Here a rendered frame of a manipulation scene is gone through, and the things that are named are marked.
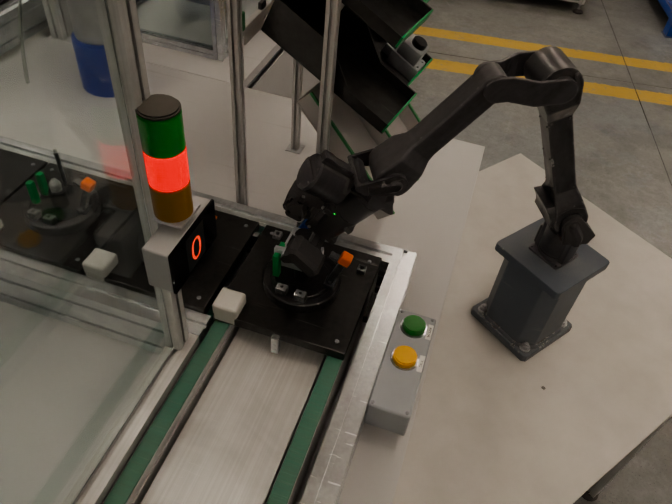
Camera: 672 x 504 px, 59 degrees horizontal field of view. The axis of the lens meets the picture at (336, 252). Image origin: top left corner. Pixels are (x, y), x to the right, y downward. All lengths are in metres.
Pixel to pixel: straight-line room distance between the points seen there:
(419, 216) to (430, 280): 0.20
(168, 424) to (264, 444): 0.15
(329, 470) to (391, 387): 0.17
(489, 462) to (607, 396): 0.28
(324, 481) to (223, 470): 0.16
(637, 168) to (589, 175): 0.30
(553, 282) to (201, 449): 0.63
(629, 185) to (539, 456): 2.40
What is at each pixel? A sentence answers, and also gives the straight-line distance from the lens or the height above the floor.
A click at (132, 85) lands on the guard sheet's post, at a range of 0.70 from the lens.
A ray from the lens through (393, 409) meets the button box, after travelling 0.97.
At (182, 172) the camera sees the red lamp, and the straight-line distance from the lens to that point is 0.74.
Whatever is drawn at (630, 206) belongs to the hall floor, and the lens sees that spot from 3.24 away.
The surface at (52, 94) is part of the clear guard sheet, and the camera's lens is 0.61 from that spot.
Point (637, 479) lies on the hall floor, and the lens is 2.26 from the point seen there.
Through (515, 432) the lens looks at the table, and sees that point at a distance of 1.13.
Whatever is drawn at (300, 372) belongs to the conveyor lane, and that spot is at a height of 0.92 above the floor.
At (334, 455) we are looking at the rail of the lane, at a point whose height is 0.95.
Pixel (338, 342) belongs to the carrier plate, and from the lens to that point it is 1.01.
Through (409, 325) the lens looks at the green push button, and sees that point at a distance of 1.06.
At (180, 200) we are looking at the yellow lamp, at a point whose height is 1.30.
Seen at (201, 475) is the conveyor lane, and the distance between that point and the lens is 0.96.
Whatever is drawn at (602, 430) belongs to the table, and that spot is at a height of 0.86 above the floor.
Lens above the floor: 1.79
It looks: 45 degrees down
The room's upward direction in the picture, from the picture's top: 6 degrees clockwise
